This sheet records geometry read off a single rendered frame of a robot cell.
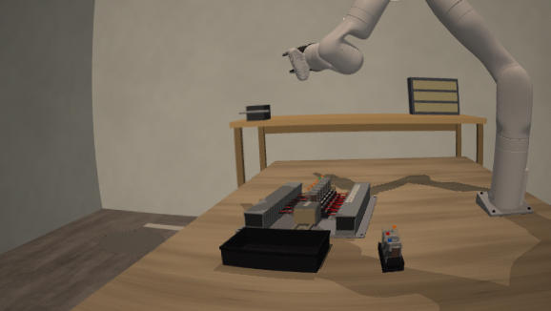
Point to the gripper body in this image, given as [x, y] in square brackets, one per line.
[301, 61]

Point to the black open-top tray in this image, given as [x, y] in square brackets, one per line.
[276, 249]

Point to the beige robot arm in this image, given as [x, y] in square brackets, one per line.
[514, 85]

